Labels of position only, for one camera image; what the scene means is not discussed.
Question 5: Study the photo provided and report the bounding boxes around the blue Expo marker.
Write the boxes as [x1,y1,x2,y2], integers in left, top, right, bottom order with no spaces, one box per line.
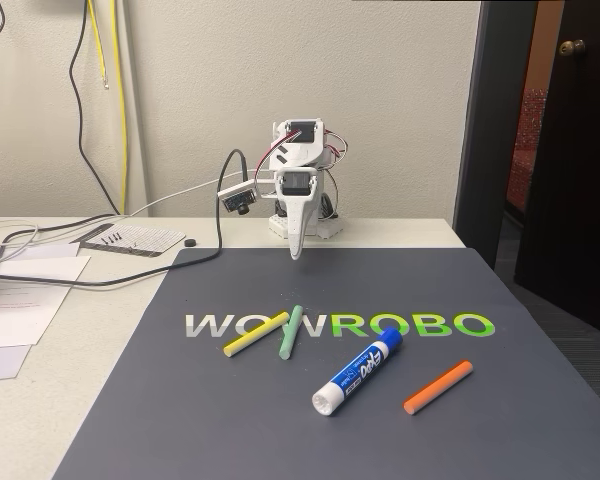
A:
[311,326,405,417]

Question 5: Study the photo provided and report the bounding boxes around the green chalk stick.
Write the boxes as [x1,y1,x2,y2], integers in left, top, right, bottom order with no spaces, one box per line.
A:
[278,303,304,361]

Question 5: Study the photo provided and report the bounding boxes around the yellow chalk stick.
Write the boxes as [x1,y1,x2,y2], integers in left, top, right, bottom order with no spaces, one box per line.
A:
[222,311,290,359]

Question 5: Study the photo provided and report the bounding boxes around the white gridded screw mat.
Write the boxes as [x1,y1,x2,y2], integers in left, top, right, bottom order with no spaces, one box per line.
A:
[68,223,187,259]

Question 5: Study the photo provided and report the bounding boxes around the dark grey WOWROBO mat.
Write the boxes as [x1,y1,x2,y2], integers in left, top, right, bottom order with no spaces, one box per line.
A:
[52,247,600,480]

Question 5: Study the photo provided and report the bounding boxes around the orange chalk stick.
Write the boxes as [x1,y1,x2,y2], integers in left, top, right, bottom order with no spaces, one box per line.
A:
[402,359,475,416]

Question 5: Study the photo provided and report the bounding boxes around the red upholstered furniture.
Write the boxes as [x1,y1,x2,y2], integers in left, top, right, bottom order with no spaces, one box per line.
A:
[505,87,550,212]

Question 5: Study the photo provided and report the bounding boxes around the dark brown door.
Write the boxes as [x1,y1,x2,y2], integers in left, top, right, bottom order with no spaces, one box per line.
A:
[512,0,600,345]

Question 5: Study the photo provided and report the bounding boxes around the white printed paper sheet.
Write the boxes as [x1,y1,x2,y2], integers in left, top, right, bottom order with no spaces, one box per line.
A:
[0,254,92,350]

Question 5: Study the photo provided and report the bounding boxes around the brass door knob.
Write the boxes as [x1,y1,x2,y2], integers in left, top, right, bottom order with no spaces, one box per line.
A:
[558,38,588,58]

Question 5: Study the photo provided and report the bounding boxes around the white camera box black lens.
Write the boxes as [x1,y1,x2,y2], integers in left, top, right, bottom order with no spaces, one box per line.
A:
[216,180,259,217]

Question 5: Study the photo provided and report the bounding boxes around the black camera cable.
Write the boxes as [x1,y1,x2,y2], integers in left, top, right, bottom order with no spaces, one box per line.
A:
[0,148,249,288]

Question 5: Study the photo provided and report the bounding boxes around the white cable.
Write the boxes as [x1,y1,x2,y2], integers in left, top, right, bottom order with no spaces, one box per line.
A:
[0,172,261,262]

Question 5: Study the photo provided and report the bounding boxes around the dark grey door frame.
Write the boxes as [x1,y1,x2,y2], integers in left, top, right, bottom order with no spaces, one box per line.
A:
[452,0,542,271]

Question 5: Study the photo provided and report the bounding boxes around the short yellow wire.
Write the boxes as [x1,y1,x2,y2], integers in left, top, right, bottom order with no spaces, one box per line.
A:
[86,0,111,91]

